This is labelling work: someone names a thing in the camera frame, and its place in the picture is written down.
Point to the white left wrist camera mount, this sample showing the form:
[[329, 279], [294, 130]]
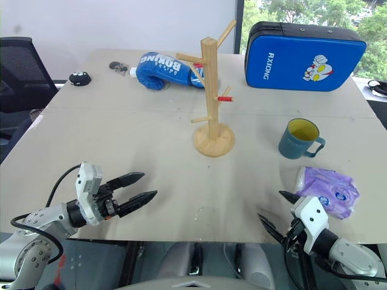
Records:
[[87, 181]]

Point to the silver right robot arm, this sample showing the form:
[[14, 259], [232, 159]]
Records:
[[353, 256]]

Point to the light grey robot torso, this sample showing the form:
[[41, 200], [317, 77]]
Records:
[[196, 282]]

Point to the wooden mug tree stand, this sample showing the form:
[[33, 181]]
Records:
[[211, 121]]

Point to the blue mug yellow inside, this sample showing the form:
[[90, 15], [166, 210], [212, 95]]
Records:
[[297, 143]]

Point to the black office chair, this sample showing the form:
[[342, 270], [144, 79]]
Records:
[[21, 75]]

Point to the blue boxing glove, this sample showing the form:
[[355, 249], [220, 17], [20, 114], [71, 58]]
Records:
[[163, 71]]

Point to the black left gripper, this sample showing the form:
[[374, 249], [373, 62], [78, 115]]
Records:
[[106, 206]]

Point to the black round gadget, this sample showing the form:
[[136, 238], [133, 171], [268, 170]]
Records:
[[79, 78]]

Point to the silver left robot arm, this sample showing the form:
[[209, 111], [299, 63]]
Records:
[[45, 222]]

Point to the grey rounded shape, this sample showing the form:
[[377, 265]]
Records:
[[257, 262]]

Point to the purple tissue pack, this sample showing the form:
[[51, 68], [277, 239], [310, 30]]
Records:
[[328, 193]]

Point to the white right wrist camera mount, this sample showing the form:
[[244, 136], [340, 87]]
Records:
[[313, 216]]

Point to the blue kick pad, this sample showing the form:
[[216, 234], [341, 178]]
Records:
[[302, 57]]

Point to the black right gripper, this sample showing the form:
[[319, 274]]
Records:
[[293, 238]]

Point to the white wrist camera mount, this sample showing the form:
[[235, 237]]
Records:
[[87, 181], [313, 216]]

